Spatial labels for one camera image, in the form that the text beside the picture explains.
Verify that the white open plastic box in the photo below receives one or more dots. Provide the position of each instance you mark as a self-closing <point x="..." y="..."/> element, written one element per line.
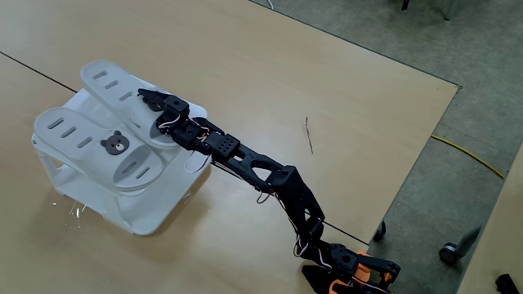
<point x="180" y="171"/>

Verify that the white bear slipper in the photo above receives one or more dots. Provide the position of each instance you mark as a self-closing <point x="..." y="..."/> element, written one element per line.
<point x="86" y="147"/>
<point x="118" y="94"/>

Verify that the grey black caster wheel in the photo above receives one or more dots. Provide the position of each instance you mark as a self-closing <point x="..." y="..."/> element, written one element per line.
<point x="449" y="253"/>

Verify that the small black object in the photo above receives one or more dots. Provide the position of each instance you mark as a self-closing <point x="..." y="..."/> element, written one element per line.
<point x="506" y="284"/>

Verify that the grey metal chair leg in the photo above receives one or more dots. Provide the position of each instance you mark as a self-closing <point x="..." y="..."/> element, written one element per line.
<point x="449" y="9"/>

